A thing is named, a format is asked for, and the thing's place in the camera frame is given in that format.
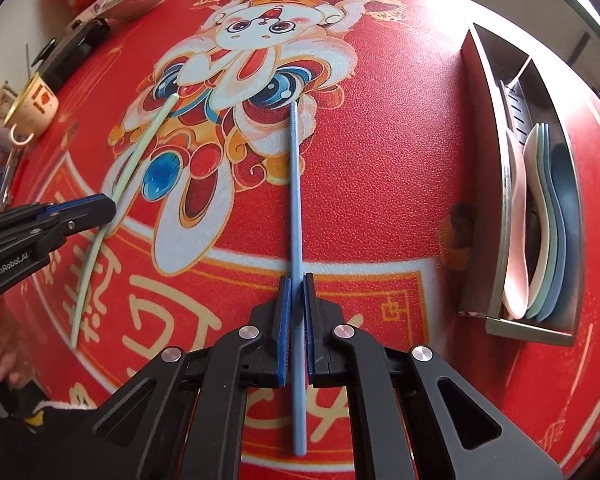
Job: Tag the person's left hand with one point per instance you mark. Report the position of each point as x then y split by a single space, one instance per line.
5 355

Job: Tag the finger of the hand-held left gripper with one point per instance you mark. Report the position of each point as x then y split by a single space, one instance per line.
90 206
75 227

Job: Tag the pink chopstick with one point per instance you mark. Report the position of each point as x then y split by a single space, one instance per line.
520 70

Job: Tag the white mug with yellow rim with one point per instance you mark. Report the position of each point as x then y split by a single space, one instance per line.
37 105

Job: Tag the black electric pot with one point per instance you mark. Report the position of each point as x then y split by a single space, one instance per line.
75 52

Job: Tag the blue spoon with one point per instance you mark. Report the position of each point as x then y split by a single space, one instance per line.
565 190

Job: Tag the stainless steel cutlery box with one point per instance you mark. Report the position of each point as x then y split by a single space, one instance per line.
485 110

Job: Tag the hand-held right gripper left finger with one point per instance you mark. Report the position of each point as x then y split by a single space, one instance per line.
284 330

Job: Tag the pink spoon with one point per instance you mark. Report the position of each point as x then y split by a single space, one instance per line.
515 240

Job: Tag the red printed table mat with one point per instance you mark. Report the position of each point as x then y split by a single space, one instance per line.
380 185

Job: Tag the green spoon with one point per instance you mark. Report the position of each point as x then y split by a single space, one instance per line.
554 230

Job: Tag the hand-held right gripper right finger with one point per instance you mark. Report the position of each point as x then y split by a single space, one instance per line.
310 330

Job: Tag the white spoon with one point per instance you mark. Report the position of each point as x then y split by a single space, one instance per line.
532 170

